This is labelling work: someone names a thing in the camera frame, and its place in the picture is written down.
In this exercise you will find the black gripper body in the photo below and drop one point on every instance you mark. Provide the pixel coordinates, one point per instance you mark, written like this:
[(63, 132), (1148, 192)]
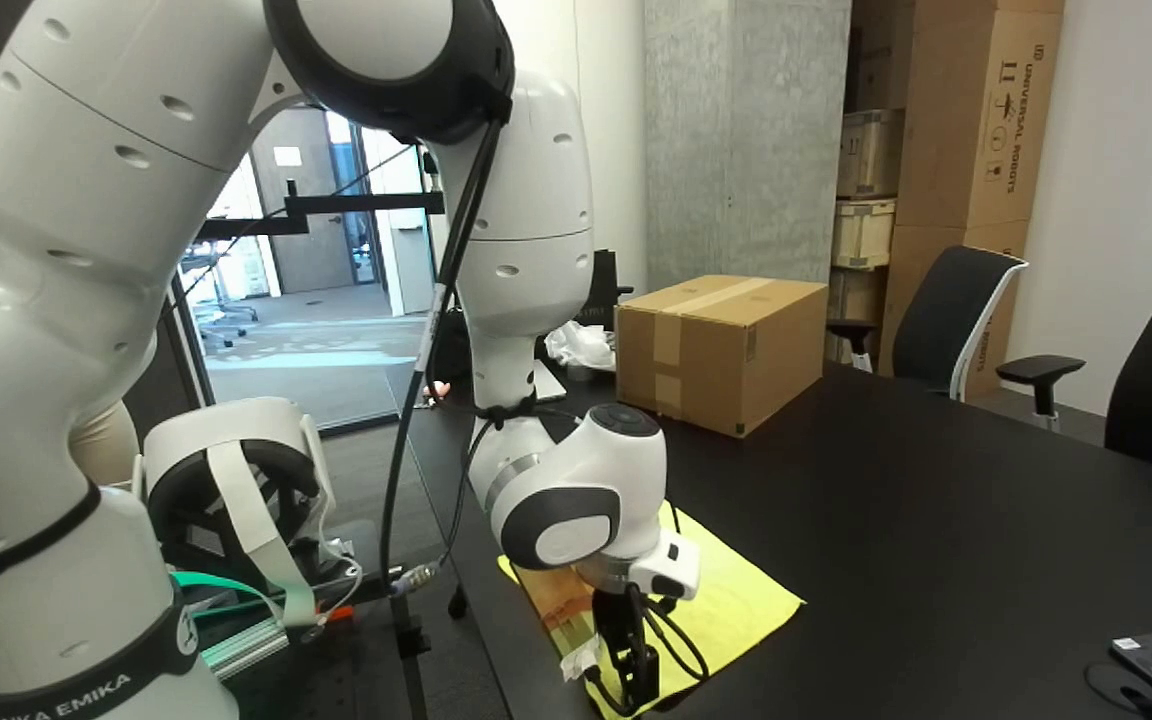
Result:
[(618, 617)]

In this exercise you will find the yellow towel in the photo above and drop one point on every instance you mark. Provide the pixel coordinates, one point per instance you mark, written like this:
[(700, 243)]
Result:
[(741, 602)]

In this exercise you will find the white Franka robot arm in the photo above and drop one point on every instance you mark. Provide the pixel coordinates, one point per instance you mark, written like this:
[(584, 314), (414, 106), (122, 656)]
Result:
[(70, 293)]

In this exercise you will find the white crumpled cloth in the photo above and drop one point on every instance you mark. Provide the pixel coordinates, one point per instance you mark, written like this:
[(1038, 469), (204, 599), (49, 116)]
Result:
[(580, 345)]

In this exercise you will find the brown cardboard box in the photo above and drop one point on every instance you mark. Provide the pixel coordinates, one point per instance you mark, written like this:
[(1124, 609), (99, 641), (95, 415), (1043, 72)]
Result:
[(716, 352)]

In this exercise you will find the black upright object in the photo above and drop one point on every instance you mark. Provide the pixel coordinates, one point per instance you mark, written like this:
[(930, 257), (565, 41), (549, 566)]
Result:
[(606, 286)]

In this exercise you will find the small pale storage box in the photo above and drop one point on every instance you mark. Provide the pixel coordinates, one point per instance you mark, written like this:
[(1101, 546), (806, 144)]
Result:
[(867, 232)]

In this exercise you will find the small brown storage box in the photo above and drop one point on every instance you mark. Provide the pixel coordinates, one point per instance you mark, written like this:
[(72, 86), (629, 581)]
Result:
[(868, 155)]

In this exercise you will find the tall brown cardboard carton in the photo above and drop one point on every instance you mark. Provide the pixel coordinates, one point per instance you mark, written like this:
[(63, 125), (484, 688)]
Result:
[(968, 173)]

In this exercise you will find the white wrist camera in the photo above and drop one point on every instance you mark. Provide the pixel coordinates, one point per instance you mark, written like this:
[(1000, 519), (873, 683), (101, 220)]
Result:
[(664, 568)]

